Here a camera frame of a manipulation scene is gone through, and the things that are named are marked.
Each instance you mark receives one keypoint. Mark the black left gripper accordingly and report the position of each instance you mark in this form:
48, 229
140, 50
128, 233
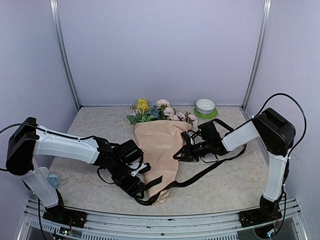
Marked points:
129, 188

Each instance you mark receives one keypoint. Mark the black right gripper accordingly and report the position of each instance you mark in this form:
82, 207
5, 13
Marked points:
188, 155

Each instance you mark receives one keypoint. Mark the green pink wrapping paper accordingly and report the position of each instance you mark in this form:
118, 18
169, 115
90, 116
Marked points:
159, 140

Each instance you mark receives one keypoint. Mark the black printed ribbon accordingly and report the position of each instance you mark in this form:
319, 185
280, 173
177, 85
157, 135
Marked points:
192, 180

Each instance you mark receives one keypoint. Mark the pink rose stem bunch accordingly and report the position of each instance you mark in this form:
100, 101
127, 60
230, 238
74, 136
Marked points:
187, 117

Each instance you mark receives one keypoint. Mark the blue fake flower stem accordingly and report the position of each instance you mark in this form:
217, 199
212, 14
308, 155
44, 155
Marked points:
155, 112

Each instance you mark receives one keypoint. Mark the yellow fake flower stem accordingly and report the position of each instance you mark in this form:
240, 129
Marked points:
140, 112

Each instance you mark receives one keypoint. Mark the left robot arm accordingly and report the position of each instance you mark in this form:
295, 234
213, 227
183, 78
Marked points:
32, 142

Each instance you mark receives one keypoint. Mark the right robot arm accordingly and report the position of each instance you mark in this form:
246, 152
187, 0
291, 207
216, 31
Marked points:
276, 134

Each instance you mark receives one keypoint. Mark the green plate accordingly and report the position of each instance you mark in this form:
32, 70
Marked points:
212, 115

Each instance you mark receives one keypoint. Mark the white ceramic bowl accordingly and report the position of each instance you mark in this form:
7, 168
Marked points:
205, 106

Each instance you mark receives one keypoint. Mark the white paper cup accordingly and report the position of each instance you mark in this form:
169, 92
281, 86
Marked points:
44, 170

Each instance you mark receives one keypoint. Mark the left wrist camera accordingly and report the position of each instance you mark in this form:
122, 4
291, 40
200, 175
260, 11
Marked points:
137, 168

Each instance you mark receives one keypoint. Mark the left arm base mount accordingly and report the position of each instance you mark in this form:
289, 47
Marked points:
65, 216

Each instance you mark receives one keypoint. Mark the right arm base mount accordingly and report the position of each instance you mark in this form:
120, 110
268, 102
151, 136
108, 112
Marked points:
258, 216

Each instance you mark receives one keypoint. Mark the aluminium front rail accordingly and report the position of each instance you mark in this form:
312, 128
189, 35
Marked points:
121, 218

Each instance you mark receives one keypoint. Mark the aluminium frame post left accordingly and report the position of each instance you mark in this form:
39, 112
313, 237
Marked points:
63, 52

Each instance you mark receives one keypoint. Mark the aluminium frame post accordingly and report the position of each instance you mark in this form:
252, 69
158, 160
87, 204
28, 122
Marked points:
63, 52
258, 54

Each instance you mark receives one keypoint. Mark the aluminium frame post right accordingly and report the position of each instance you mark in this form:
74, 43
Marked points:
258, 54

